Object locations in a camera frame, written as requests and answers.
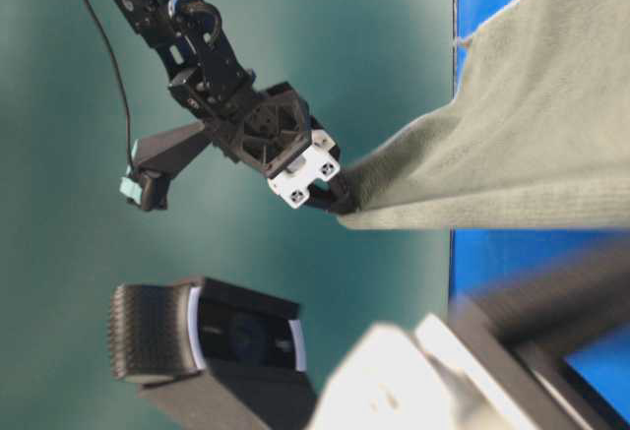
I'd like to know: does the blurred white near gripper body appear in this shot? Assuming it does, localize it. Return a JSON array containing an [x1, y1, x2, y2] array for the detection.
[[307, 314, 536, 429]]

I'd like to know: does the black gripper body white plate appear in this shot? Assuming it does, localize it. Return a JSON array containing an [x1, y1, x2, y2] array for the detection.
[[209, 83, 341, 209]]

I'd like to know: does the blurred black gripper finger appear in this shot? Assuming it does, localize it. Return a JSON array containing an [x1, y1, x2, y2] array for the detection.
[[450, 242, 629, 429]]

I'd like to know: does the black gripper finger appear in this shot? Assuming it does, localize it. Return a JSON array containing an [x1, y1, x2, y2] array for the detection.
[[328, 177, 355, 215], [305, 186, 338, 214]]

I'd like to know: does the grey-green terry towel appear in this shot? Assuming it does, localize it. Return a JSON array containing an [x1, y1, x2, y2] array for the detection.
[[339, 0, 629, 229]]

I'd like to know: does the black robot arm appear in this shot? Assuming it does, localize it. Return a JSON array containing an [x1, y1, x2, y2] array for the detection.
[[108, 0, 629, 429]]

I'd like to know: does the blue table mat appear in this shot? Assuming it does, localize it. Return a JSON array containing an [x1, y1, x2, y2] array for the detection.
[[449, 0, 629, 423]]

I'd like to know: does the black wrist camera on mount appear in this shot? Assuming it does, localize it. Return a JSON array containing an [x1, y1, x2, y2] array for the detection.
[[119, 121, 211, 212]]

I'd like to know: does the thin black cable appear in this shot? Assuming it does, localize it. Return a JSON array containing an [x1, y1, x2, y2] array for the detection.
[[67, 0, 137, 165]]

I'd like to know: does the black webcam on bracket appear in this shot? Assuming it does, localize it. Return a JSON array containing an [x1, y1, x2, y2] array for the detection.
[[107, 276, 317, 429]]

